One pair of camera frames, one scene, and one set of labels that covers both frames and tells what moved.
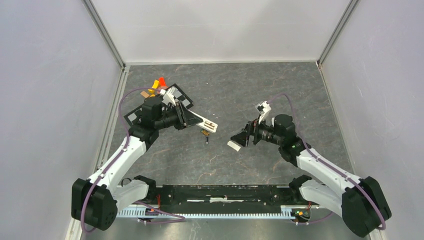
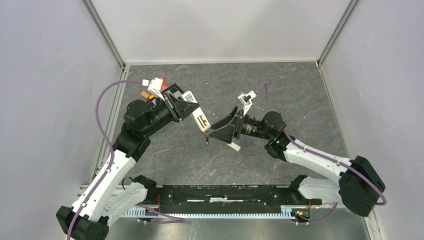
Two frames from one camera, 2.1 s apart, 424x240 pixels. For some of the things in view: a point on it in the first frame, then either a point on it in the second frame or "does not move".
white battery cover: [234, 146] does not move
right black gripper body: [253, 127] -> [242, 125]
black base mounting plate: [225, 199] does not move
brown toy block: [144, 94] does not move
